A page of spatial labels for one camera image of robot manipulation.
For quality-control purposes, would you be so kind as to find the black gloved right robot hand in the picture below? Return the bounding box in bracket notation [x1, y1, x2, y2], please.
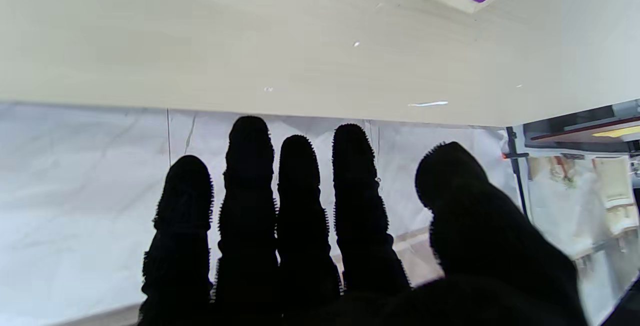
[137, 115, 590, 326]

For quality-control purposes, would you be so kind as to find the black backdrop stand pole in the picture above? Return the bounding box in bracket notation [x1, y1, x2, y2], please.
[505, 126, 529, 217]

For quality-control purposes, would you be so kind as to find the marble print backdrop sheet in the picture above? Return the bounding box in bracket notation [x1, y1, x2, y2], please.
[0, 101, 521, 326]

